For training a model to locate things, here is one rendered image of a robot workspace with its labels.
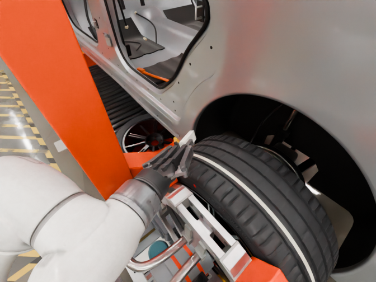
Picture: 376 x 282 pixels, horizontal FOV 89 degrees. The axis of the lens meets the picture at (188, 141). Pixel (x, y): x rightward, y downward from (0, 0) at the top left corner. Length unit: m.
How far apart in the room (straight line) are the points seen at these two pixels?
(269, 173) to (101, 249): 0.45
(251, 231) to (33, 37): 0.66
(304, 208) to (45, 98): 0.74
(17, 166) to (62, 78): 0.29
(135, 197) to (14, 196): 0.17
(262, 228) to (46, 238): 0.43
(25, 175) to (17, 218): 0.06
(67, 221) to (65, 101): 0.39
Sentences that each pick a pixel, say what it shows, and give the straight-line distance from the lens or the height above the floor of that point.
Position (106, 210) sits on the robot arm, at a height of 1.34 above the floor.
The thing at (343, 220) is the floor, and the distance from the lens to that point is 2.17.
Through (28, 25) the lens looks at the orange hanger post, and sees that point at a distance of 0.58.
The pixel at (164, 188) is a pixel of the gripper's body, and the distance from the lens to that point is 0.40.
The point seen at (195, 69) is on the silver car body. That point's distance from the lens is 0.83.
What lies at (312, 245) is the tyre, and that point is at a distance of 0.63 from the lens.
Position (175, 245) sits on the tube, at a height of 1.01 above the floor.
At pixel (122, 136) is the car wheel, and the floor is 0.50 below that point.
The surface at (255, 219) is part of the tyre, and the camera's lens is 0.52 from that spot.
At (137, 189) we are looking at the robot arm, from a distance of 0.37.
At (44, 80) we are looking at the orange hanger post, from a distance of 0.61.
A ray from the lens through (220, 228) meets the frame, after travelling 0.54.
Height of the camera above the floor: 1.63
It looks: 48 degrees down
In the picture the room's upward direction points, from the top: straight up
